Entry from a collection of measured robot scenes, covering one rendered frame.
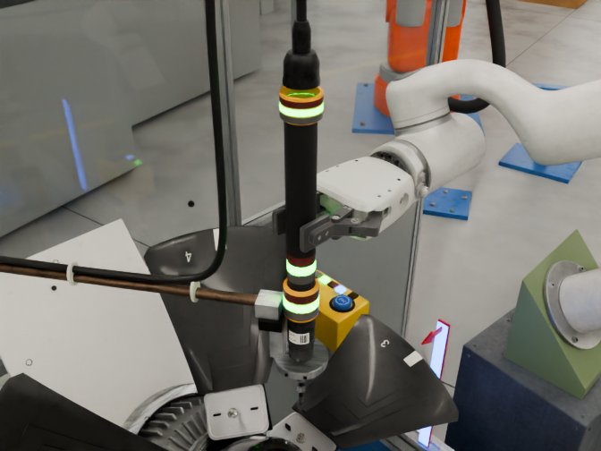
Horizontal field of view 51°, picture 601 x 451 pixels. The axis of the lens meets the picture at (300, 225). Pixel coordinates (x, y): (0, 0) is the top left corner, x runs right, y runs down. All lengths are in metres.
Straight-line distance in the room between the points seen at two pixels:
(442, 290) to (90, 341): 2.30
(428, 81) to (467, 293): 2.41
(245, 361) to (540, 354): 0.74
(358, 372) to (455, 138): 0.41
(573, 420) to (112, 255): 0.95
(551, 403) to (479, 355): 0.18
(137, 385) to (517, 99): 0.71
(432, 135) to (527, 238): 2.85
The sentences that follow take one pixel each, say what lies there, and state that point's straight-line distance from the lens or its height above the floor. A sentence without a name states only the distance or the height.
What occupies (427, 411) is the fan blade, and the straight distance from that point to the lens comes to 1.03.
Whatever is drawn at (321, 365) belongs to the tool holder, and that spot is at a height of 1.36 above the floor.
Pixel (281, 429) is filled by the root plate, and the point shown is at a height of 1.18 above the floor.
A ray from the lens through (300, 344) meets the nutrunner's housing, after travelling 0.78.
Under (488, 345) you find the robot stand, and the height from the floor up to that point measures 0.93.
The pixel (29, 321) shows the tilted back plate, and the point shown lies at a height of 1.29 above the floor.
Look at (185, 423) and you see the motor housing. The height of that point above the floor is 1.19.
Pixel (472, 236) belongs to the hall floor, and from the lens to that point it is 3.56.
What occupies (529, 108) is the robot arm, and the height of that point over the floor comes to 1.65.
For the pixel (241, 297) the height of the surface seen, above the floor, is 1.44.
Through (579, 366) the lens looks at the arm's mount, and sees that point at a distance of 1.43.
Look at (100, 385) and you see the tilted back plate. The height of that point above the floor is 1.19.
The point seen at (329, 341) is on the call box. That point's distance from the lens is 1.34.
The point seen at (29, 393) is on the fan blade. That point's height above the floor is 1.41.
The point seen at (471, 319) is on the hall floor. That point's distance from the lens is 3.01.
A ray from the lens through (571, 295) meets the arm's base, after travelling 1.39.
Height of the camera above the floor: 1.93
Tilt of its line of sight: 33 degrees down
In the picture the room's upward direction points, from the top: straight up
